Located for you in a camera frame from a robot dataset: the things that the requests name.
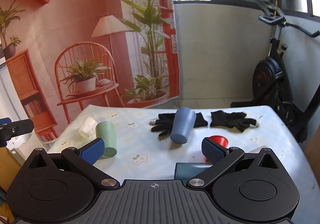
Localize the green plastic cup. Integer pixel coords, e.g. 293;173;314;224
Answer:
95;121;117;158

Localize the red plastic cup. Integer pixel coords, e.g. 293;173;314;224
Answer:
202;136;228;164

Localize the white paper cup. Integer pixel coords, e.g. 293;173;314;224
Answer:
78;117;98;139

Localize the teal transparent square cup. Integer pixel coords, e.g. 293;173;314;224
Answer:
174;163;212;184

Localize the blue-grey plastic cup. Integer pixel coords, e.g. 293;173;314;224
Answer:
170;107;196;145

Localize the black glove under cup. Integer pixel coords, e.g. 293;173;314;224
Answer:
149;112;209;137

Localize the white perforated laundry basket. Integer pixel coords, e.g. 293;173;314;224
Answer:
7;131;50;165

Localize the black glove right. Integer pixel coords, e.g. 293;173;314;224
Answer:
210;110;259;132

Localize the floral tablecloth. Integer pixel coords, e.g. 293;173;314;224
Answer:
50;105;319;223

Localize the black exercise bike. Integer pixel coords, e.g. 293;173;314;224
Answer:
230;0;320;143

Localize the printed room backdrop cloth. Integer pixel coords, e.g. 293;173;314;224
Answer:
1;0;180;144

